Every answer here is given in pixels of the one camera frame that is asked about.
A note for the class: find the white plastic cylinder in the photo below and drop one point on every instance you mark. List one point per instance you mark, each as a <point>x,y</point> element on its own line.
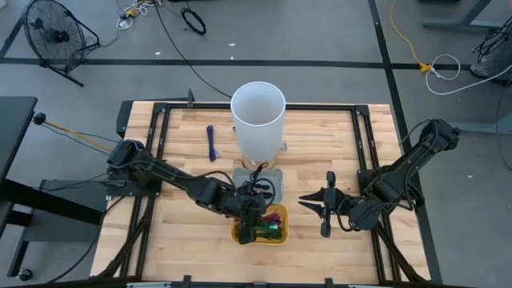
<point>258,136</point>

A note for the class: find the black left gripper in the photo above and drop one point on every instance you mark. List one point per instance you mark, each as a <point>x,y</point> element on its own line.
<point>250,206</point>

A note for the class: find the black ball knob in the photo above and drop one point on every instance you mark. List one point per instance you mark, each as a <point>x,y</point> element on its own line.
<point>38,118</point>

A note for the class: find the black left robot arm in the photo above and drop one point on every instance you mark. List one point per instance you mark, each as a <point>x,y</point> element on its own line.
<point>188,184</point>

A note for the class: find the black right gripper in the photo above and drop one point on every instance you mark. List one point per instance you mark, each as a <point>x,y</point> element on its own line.
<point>338,202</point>

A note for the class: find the black floor fan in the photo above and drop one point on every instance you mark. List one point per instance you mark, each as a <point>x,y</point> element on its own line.
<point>56,36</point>

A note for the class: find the grey plastic tray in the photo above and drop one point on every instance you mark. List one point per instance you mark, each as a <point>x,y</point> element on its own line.
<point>240,176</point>

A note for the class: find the round wooden base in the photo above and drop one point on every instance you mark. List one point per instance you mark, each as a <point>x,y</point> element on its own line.
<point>250,163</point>

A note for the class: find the grey desk foot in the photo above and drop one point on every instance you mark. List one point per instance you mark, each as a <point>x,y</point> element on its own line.
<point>480,127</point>
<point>460,24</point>

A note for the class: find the black desk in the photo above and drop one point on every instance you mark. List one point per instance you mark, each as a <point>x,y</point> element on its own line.
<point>16,128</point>

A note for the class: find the yellow plastic bin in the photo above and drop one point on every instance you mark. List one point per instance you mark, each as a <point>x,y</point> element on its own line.
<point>282,210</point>

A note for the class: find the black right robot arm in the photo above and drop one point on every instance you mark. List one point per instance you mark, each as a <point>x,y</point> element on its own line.
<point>400,176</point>

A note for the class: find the black frame clamp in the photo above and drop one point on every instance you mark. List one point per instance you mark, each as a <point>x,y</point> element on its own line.
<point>190,98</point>
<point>186,281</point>
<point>329,282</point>

